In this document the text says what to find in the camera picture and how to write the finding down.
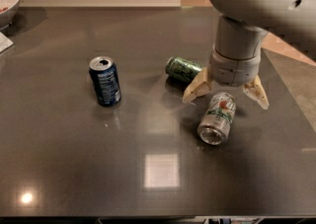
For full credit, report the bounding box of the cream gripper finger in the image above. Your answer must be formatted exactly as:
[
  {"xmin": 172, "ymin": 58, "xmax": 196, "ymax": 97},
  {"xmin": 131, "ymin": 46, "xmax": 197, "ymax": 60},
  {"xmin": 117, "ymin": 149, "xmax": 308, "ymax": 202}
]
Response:
[
  {"xmin": 182, "ymin": 67, "xmax": 212, "ymax": 104},
  {"xmin": 243, "ymin": 76, "xmax": 270, "ymax": 110}
]

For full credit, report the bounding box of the silver 7up can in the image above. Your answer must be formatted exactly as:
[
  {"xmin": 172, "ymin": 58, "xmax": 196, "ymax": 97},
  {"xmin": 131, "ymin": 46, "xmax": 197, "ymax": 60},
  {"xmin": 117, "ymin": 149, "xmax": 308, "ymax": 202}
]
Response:
[{"xmin": 197, "ymin": 92, "xmax": 236, "ymax": 146}]

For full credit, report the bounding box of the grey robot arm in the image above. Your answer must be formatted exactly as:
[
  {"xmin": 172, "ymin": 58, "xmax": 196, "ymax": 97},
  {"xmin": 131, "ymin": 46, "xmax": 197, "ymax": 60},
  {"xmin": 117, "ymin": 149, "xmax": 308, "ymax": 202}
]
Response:
[{"xmin": 183, "ymin": 0, "xmax": 316, "ymax": 109}]

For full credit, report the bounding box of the green soda can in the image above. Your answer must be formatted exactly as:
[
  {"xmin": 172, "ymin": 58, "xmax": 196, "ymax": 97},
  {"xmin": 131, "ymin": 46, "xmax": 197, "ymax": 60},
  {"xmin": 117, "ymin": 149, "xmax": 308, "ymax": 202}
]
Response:
[{"xmin": 165, "ymin": 56, "xmax": 202, "ymax": 83}]

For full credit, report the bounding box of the blue Pepsi can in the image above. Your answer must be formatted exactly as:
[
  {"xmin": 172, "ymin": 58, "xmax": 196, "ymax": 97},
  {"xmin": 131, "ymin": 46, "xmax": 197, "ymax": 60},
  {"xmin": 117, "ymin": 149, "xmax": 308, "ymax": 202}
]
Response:
[{"xmin": 89, "ymin": 56, "xmax": 121, "ymax": 107}]

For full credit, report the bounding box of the white paper sheet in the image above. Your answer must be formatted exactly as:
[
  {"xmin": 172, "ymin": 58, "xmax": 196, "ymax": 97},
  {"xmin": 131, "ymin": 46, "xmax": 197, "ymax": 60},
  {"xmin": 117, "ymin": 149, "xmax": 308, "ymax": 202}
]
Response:
[{"xmin": 0, "ymin": 33, "xmax": 14, "ymax": 53}]

